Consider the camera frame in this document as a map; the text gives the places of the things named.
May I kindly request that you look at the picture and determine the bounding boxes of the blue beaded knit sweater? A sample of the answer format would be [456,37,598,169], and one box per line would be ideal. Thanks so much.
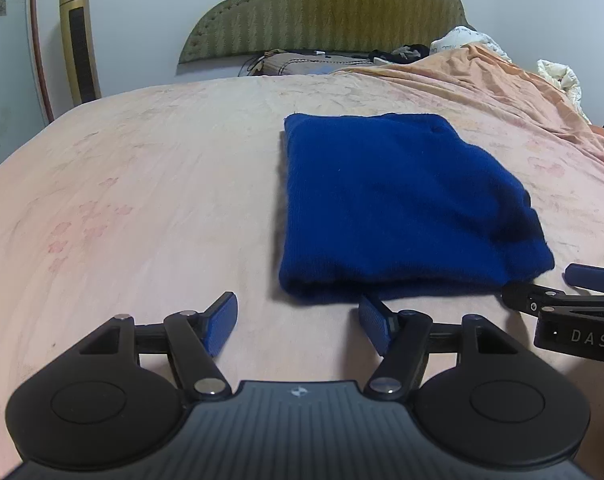
[278,114,554,302]

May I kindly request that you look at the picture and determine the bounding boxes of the dark clothes near headboard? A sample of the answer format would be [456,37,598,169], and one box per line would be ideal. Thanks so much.
[368,44,430,64]

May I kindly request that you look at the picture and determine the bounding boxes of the pink bed sheet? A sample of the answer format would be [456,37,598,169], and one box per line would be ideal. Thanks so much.
[0,46,604,478]

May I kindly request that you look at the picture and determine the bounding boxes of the brown patterned pillow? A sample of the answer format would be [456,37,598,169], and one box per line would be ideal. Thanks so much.
[253,52,375,76]

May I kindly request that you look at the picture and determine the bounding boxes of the frosted glass wardrobe door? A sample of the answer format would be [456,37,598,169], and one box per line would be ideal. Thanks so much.
[0,0,48,164]

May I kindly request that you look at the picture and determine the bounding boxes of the olive green padded headboard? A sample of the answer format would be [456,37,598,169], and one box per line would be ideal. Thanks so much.
[179,0,468,64]

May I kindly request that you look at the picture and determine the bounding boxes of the gold tower fan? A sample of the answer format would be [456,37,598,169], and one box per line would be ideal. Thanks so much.
[59,0,101,106]

